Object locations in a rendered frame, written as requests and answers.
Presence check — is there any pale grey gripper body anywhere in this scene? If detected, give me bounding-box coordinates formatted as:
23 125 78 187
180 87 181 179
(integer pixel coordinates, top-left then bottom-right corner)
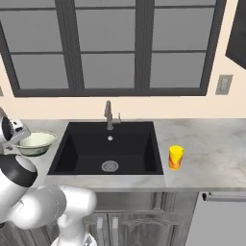
2 127 33 152

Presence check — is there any white bowl with green rim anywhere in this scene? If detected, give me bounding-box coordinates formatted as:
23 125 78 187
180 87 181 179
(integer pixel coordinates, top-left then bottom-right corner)
13 130 59 158

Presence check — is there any black sink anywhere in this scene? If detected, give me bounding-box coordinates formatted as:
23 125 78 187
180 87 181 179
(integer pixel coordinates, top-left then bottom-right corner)
47 120 164 176

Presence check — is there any yellow and orange cup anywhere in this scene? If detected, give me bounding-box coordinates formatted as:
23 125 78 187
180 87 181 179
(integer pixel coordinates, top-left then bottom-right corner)
168 144 185 171

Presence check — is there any grey metal tap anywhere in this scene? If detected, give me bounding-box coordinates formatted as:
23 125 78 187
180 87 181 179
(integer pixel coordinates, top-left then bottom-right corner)
103 99 122 131

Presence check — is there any grey narrow cupboard door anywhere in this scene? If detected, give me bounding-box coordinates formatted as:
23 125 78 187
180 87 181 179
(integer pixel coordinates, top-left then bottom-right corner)
82 212 109 246

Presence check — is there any dark framed window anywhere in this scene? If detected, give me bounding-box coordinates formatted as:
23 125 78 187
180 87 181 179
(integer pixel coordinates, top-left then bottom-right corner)
0 0 228 98

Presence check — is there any grey carved cupboard door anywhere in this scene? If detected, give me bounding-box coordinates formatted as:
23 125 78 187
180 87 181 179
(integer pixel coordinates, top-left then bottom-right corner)
108 210 194 246

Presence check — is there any grey dishwasher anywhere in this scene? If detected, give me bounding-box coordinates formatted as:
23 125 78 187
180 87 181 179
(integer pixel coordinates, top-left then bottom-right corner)
184 191 246 246

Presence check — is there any grey cupboard door handle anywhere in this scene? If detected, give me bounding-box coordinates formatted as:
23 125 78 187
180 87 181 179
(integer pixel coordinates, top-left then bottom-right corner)
111 216 119 246

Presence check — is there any grey wall socket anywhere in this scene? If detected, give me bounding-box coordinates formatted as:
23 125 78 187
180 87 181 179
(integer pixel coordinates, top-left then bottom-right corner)
214 74 234 96

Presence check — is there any grey dishwasher handle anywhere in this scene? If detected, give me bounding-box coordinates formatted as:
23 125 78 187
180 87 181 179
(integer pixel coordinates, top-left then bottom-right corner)
202 191 246 203

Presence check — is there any dark wall cupboard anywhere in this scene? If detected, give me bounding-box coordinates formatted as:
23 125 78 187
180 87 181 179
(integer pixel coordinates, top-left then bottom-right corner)
225 0 246 70

